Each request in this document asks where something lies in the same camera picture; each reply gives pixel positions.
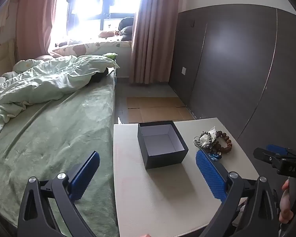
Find dark blue box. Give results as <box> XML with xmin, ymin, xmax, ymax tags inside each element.
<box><xmin>137</xmin><ymin>120</ymin><xmax>189</xmax><ymax>170</ymax></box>

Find person's right hand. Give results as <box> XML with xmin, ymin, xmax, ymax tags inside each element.
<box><xmin>278</xmin><ymin>178</ymin><xmax>296</xmax><ymax>224</ymax></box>

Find flattened cardboard sheet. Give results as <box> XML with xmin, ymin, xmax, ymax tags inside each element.
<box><xmin>126</xmin><ymin>96</ymin><xmax>196</xmax><ymax>124</ymax></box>

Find bed with green sheet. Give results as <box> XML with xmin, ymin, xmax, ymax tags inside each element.
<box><xmin>0</xmin><ymin>69</ymin><xmax>120</xmax><ymax>237</ymax></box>

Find pink curtain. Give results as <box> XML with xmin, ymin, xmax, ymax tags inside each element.
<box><xmin>129</xmin><ymin>0</ymin><xmax>180</xmax><ymax>85</ymax></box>
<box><xmin>15</xmin><ymin>0</ymin><xmax>61</xmax><ymax>61</ymax></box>

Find dark pillow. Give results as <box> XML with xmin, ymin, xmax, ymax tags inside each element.
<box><xmin>118</xmin><ymin>16</ymin><xmax>135</xmax><ymax>42</ymax></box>

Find brown bead bracelet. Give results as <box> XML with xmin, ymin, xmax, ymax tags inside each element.
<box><xmin>213</xmin><ymin>130</ymin><xmax>233</xmax><ymax>154</ymax></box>

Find orange plush toy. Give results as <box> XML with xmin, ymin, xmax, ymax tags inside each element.
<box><xmin>98</xmin><ymin>30</ymin><xmax>117</xmax><ymax>38</ymax></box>

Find bright window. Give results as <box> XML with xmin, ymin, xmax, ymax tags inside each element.
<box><xmin>49</xmin><ymin>0</ymin><xmax>145</xmax><ymax>43</ymax></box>

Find floral windowsill cushion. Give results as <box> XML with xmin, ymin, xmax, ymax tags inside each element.
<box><xmin>51</xmin><ymin>39</ymin><xmax>133</xmax><ymax>58</ymax></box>

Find light green quilt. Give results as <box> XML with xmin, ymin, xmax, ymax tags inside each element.
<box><xmin>0</xmin><ymin>54</ymin><xmax>120</xmax><ymax>137</ymax></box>

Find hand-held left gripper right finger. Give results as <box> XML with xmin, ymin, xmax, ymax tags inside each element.
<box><xmin>195</xmin><ymin>149</ymin><xmax>279</xmax><ymax>237</ymax></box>

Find grey bead bracelet white packet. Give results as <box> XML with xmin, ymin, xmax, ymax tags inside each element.
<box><xmin>193</xmin><ymin>126</ymin><xmax>218</xmax><ymax>149</ymax></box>

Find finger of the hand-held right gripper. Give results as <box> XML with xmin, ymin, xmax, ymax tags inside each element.
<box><xmin>266</xmin><ymin>144</ymin><xmax>296</xmax><ymax>159</ymax></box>
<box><xmin>253</xmin><ymin>148</ymin><xmax>283</xmax><ymax>164</ymax></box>

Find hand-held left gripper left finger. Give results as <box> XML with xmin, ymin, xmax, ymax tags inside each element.
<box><xmin>17</xmin><ymin>150</ymin><xmax>100</xmax><ymax>237</ymax></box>

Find cream headboard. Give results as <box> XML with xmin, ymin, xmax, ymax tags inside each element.
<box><xmin>0</xmin><ymin>1</ymin><xmax>18</xmax><ymax>73</ymax></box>

